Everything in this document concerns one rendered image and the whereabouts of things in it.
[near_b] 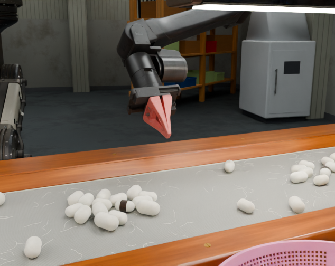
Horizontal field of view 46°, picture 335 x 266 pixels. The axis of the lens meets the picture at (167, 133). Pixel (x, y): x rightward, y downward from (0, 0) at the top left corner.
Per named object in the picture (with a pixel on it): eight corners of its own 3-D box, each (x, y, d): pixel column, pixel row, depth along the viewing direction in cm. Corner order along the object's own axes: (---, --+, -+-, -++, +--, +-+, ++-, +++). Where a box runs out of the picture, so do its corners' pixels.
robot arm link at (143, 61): (121, 68, 87) (127, 48, 83) (149, 68, 90) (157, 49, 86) (129, 91, 83) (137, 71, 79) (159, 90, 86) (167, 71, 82)
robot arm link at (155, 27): (231, 11, 114) (251, -18, 106) (242, 26, 113) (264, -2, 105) (109, 50, 90) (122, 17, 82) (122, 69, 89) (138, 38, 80)
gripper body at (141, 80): (183, 91, 78) (170, 65, 82) (133, 95, 74) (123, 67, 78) (174, 112, 83) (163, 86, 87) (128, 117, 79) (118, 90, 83)
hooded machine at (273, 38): (312, 122, 471) (323, -2, 438) (261, 124, 459) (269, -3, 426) (281, 111, 546) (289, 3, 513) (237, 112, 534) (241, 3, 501)
